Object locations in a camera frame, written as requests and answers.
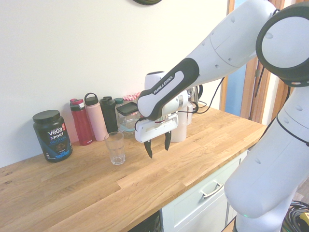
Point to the translucent water pitcher blue lid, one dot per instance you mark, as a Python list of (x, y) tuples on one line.
[(179, 133)]

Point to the pink water bottle black cap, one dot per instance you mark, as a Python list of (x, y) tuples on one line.
[(96, 120)]

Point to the black shaker bottle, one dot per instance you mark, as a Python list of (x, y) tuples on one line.
[(108, 116)]

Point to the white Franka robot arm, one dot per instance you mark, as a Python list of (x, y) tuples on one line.
[(229, 48)]

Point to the pale cabinet drawer front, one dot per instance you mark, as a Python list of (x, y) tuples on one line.
[(205, 207)]

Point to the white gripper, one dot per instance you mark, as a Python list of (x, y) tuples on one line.
[(154, 131)]

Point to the wooden door frame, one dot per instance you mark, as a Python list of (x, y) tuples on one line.
[(249, 96)]

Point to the glass container teal lid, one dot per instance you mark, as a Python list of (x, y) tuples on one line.
[(128, 131)]

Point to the red water bottle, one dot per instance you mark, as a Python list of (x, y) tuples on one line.
[(82, 125)]

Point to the square container black lid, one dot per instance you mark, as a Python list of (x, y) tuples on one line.
[(126, 108)]

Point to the black protein powder tub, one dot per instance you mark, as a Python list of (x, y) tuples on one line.
[(53, 135)]

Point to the clear ribbed drinking glass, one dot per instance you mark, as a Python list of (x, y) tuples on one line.
[(117, 149)]

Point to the clear jar green lid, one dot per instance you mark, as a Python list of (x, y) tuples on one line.
[(118, 101)]

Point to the black round wall clock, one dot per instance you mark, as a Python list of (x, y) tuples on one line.
[(147, 1)]

